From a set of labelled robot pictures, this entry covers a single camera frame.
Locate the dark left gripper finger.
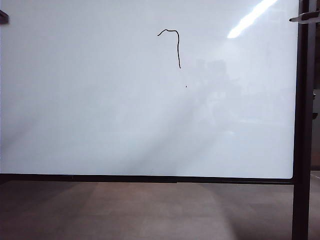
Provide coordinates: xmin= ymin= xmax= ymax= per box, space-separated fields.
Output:
xmin=0 ymin=9 xmax=10 ymax=26

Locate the white glossy whiteboard panel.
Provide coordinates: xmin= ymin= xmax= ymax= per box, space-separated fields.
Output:
xmin=0 ymin=0 xmax=300 ymax=179

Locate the white whiteboard with black frame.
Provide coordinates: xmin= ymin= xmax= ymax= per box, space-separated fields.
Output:
xmin=0 ymin=0 xmax=318 ymax=240

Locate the grey marker pen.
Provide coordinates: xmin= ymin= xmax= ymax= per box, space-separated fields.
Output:
xmin=288 ymin=10 xmax=320 ymax=25

